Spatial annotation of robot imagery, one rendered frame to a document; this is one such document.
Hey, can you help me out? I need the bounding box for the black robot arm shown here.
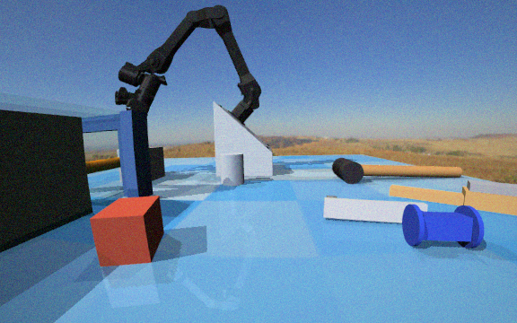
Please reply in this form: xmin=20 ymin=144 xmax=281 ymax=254
xmin=115 ymin=4 xmax=261 ymax=125

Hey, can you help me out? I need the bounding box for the grey cylinder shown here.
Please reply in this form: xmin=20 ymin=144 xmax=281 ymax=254
xmin=220 ymin=153 xmax=244 ymax=186

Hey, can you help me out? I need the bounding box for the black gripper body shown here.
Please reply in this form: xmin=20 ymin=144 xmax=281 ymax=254
xmin=127 ymin=86 xmax=156 ymax=116

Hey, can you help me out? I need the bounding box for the black-headed mallet with wooden handle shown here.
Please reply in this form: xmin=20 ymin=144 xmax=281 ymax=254
xmin=332 ymin=158 xmax=462 ymax=184

